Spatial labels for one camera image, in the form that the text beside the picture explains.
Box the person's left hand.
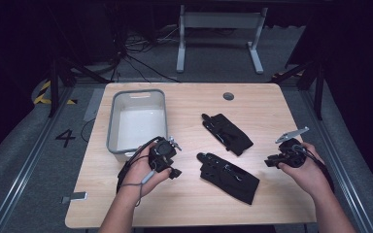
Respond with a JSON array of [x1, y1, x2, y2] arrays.
[[120, 142, 173, 200]]

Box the black metal stand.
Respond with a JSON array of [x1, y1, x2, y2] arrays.
[[267, 59, 325, 121], [46, 57, 112, 118]]

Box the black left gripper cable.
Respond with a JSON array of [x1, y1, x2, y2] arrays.
[[116, 135, 163, 195]]

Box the black floor cables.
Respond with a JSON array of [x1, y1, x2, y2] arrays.
[[109, 24, 183, 83]]

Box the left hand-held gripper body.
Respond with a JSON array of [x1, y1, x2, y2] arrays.
[[148, 135, 183, 173]]

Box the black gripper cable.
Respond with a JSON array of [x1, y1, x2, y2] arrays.
[[116, 135, 163, 195], [291, 144, 336, 194]]

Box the grey plastic bin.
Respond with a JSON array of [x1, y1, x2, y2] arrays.
[[106, 88, 170, 163]]

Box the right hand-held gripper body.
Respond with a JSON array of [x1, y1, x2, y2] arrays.
[[274, 126, 311, 169]]

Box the metal floor rail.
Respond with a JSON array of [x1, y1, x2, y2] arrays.
[[0, 86, 76, 233], [298, 89, 373, 233]]

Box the person's right hand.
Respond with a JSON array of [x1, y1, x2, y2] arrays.
[[277, 142, 333, 200]]

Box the yellow black hazard tape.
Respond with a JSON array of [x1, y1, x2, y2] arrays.
[[33, 80, 79, 106]]

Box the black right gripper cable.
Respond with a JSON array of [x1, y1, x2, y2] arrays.
[[291, 144, 336, 194]]

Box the grey cord with toggle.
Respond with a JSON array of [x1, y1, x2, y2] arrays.
[[118, 169, 158, 208]]

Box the silver metal bracket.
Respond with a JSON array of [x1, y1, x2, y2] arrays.
[[60, 191, 88, 205]]

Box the white metal table frame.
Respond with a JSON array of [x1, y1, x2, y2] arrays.
[[175, 4, 269, 75]]

